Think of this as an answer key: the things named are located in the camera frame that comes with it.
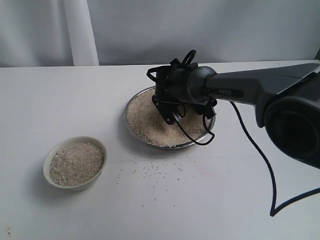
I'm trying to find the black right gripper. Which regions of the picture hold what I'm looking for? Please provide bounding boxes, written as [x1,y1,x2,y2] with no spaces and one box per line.
[151,65,190,125]

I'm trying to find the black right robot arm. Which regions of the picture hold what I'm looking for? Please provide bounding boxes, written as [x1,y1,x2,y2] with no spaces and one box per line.
[146,61,320,168]

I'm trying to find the rice on steel plate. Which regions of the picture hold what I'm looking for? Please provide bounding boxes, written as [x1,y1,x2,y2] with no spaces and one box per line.
[126,88,213,147]

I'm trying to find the spilled rice grains on table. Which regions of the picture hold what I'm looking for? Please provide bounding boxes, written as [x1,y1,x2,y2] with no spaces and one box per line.
[113,158,204,209]

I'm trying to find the rice in white bowl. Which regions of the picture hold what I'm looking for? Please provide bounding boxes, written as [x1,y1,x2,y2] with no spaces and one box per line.
[49,142,104,187]

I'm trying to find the white ceramic bowl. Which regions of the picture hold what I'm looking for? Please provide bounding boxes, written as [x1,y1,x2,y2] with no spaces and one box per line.
[43,136,107,191]

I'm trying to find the round steel plate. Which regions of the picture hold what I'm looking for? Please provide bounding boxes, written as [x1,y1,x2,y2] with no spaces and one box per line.
[124,85,216,150]

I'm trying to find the white backdrop curtain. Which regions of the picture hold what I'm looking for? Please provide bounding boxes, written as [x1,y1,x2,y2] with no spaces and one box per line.
[0,0,320,67]

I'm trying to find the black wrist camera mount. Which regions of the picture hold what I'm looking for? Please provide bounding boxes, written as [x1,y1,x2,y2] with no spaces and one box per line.
[193,99,218,119]

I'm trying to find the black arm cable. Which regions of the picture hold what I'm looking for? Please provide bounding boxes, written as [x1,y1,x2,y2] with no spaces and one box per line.
[145,49,320,217]

